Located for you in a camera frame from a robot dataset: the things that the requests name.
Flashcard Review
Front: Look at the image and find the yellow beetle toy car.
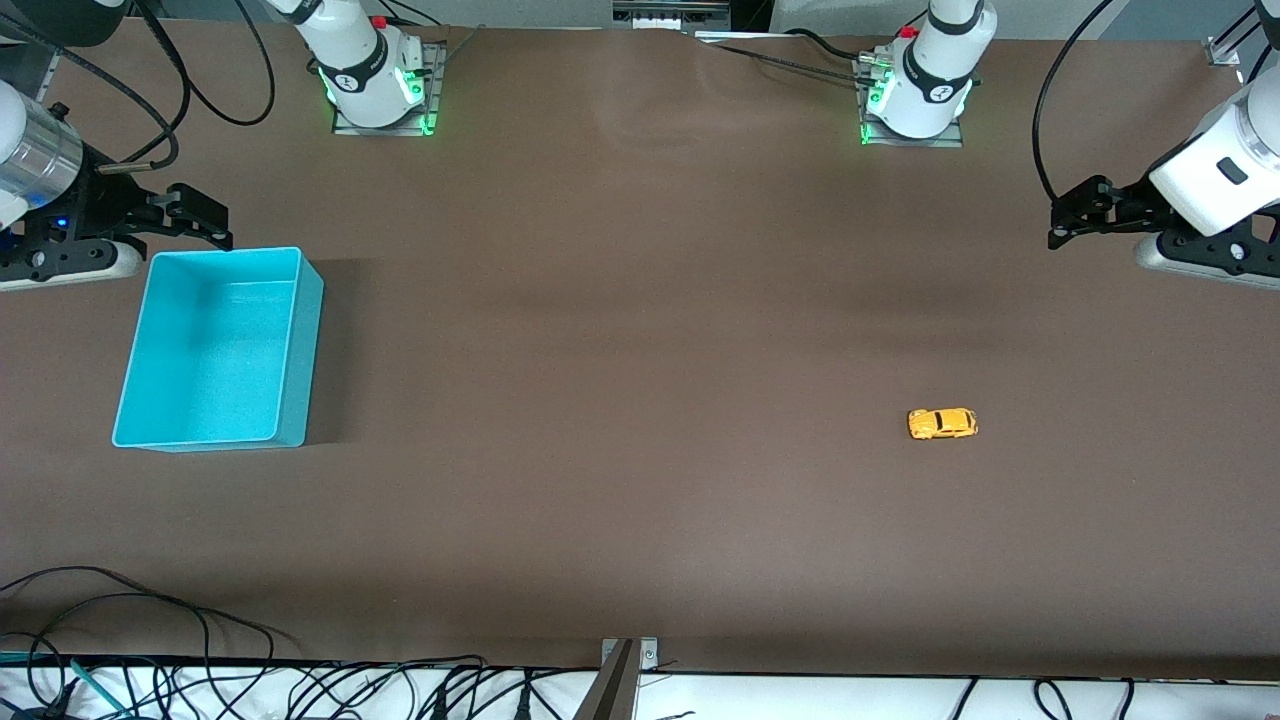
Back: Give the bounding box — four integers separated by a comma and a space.
907, 407, 980, 442

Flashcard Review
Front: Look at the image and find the teal plastic bin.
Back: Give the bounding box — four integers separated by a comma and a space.
112, 246, 325, 453

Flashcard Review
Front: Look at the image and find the white ledge strip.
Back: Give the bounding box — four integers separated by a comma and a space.
0, 662, 1280, 720

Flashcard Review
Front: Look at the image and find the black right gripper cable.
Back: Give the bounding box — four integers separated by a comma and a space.
0, 20, 183, 173

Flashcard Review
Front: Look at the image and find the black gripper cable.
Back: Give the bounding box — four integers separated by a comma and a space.
1032, 0, 1116, 201
0, 20, 183, 173

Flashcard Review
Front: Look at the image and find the black hanging cable loop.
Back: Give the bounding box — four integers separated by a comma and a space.
135, 0, 277, 127

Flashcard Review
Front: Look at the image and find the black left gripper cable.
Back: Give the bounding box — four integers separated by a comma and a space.
1032, 0, 1116, 201

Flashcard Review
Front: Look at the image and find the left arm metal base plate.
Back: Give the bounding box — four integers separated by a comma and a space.
855, 55, 967, 149

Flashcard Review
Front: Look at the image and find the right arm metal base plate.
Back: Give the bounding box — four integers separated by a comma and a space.
332, 40, 447, 137

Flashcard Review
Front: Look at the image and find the thick black base cable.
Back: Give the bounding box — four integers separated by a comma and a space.
783, 27, 867, 63

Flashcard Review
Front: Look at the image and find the thin black base cable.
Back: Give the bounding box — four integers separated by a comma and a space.
385, 0, 486, 79

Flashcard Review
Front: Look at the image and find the thin dark base cable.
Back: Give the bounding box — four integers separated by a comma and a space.
695, 32, 871, 83

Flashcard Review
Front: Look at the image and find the long thin dark cable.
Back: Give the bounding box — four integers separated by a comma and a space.
0, 566, 301, 661
0, 592, 216, 701

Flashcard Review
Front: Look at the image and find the teal cable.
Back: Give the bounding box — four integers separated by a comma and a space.
68, 657, 129, 717

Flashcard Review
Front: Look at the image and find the grey metal bracket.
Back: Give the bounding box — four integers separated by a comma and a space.
600, 637, 660, 673

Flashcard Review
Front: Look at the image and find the grey camera mount pole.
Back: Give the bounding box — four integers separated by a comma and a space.
573, 640, 639, 720

